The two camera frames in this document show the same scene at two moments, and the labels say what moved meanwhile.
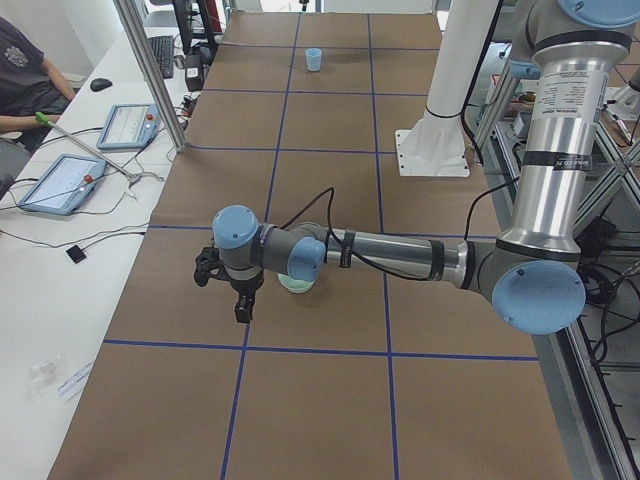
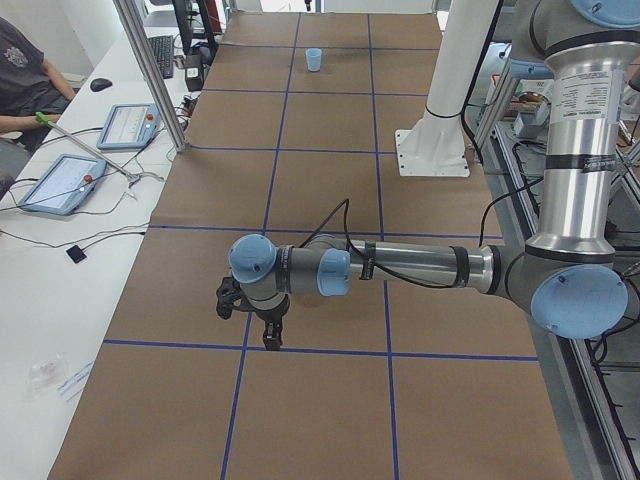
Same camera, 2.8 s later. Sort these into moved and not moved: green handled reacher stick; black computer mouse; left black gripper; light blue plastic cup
Moved: left black gripper
Not moved: black computer mouse; light blue plastic cup; green handled reacher stick
